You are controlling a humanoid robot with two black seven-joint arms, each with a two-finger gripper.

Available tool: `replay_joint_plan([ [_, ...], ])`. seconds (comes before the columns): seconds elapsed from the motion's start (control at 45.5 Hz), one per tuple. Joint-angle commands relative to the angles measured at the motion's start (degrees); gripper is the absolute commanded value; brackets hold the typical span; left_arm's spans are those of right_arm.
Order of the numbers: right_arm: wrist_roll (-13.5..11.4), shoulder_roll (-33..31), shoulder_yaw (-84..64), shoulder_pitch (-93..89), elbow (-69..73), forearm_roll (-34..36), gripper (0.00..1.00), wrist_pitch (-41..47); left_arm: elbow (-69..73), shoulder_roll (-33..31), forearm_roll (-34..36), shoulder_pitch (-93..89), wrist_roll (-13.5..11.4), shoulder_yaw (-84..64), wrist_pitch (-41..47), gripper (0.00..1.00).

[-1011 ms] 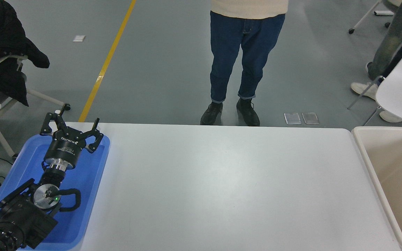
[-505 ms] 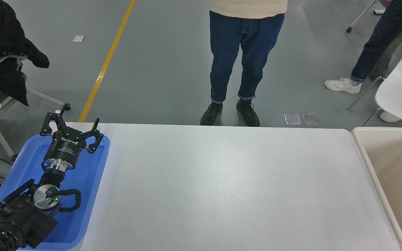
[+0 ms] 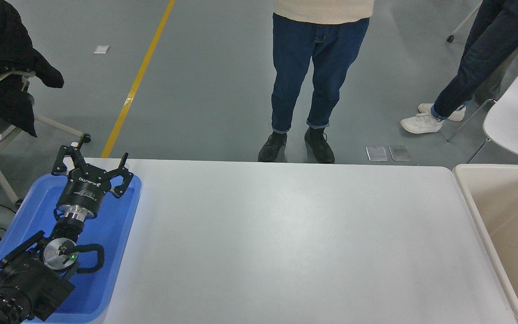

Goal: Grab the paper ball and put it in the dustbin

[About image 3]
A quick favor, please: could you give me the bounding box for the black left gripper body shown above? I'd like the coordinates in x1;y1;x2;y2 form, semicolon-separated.
57;163;124;215

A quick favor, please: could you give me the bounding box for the large pale plastic bin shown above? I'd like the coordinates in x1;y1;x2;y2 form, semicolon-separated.
452;163;518;324

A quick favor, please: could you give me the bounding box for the blue plastic tray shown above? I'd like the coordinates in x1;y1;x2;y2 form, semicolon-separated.
0;173;143;324

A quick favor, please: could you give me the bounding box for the clear plastic floor plate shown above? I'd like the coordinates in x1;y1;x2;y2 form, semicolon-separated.
388;145;412;162
366;146;389;162

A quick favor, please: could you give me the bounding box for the white rolling stand base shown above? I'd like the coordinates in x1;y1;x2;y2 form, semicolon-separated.
446;2;482;44

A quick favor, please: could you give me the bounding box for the white frame chair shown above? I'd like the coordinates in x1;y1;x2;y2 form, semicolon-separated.
0;70;84;203

